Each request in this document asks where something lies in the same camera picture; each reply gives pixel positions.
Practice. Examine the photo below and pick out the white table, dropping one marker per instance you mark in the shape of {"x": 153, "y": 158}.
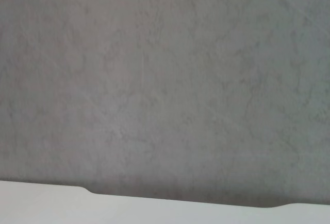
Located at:
{"x": 165, "y": 215}

